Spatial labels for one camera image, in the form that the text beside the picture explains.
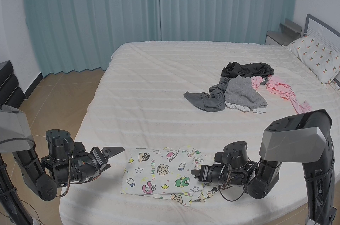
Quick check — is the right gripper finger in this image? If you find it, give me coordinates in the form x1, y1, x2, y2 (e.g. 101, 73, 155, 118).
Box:
190, 168, 203, 182

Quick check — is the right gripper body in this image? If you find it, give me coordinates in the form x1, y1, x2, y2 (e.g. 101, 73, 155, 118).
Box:
198, 164, 229, 185

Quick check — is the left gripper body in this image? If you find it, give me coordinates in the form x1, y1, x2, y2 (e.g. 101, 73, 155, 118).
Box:
70, 146, 112, 183

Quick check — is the white printed garment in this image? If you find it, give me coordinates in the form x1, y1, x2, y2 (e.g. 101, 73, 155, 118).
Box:
122, 146, 219, 204

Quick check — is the pile of clothes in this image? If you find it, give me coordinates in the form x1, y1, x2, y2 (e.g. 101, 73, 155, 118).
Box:
183, 61, 274, 114

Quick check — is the bed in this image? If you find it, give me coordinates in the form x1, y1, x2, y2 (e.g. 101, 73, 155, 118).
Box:
59, 14, 340, 225

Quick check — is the pink garment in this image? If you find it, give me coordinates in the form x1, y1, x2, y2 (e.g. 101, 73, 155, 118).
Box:
251, 75, 312, 114

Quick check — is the black chest of drawers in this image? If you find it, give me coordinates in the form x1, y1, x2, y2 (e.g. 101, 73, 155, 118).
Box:
0, 61, 26, 109

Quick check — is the grey bedside table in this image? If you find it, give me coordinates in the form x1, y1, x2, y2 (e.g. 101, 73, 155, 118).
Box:
265, 18, 303, 46

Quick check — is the white printed pillow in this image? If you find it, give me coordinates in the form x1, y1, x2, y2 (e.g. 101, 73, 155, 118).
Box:
286, 34, 340, 84

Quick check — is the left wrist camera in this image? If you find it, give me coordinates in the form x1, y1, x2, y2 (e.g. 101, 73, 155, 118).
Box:
73, 142, 86, 156

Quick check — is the black cable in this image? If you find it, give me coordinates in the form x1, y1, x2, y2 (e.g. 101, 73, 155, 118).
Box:
217, 181, 246, 202
56, 153, 73, 198

